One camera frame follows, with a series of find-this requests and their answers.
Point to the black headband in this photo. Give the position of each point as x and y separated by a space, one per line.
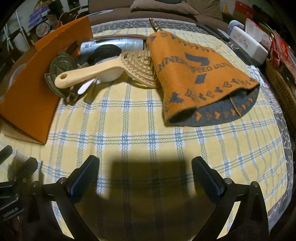
104 52

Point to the beige plastic hairbrush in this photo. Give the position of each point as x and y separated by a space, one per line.
92 71

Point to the white metal rack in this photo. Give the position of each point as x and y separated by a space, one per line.
9 37

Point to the green leaf-shaped dish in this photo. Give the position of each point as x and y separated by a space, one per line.
57 66

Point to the yellow plaid tablecloth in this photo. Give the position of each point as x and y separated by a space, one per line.
129 120

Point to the black remote control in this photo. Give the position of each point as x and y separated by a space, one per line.
208 29

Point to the pale blue spray can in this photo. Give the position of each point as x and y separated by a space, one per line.
111 44

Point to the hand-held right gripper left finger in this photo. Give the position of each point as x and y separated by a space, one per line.
76 183

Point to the orange cardboard box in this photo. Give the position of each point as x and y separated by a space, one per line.
27 104

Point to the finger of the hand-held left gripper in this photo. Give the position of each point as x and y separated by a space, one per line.
25 168
5 154

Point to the orange and grey knit hat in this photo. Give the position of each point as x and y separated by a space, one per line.
185 88

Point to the round printed tin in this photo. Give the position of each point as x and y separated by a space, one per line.
42 27

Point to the red snack packets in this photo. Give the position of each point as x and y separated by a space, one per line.
281 49

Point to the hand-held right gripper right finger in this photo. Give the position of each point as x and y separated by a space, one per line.
211 177

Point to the red shoe box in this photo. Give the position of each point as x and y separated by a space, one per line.
245 8

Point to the brown cushion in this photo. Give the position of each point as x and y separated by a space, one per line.
161 8

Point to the white tissue box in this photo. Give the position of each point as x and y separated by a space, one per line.
249 46

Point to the stack of blue boxes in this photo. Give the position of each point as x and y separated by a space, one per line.
41 12

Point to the wicker basket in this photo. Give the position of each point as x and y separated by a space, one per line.
282 88

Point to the white round container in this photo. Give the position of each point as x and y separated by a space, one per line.
111 76

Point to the brown sofa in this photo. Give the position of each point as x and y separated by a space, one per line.
111 7

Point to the metal hair clip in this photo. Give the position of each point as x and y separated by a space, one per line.
153 24

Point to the white plastic bag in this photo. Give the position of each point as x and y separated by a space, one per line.
254 30

